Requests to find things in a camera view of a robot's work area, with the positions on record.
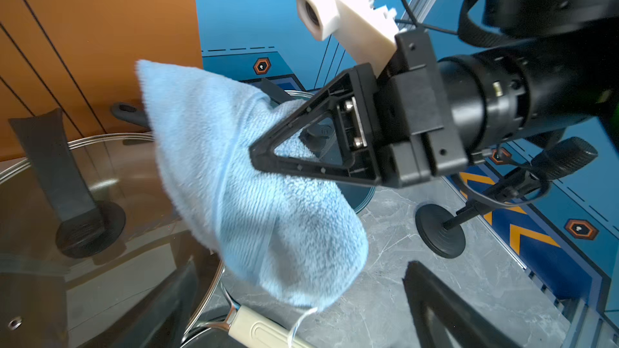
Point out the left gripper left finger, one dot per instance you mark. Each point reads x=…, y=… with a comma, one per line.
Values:
x=160, y=319

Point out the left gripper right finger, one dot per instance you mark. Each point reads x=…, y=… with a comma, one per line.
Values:
x=441, y=316

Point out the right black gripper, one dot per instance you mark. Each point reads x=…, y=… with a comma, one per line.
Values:
x=395, y=129

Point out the large glass pot lid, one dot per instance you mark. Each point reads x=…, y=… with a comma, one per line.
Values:
x=87, y=232

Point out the light blue microfibre cloth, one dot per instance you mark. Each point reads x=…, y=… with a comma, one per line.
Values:
x=296, y=238

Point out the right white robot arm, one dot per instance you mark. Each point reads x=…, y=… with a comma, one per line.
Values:
x=541, y=66

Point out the brown wok cream handle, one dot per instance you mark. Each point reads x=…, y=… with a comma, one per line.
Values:
x=249, y=328

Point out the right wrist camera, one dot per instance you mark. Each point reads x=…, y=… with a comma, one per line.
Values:
x=366, y=33

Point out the black round stand with post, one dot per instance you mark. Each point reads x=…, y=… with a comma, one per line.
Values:
x=531, y=181

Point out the black wok black handle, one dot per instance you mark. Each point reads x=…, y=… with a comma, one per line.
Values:
x=130, y=113

